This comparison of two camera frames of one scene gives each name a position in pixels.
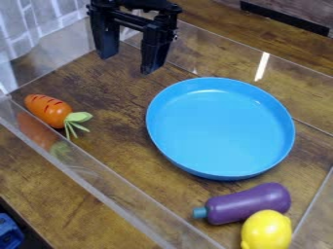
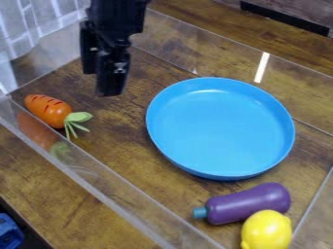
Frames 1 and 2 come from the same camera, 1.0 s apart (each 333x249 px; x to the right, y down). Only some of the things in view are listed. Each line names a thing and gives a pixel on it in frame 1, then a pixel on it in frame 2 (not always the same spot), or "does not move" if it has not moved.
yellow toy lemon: [265, 230] does not move
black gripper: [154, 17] → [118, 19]
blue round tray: [219, 128] does not move
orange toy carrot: [55, 113] does not move
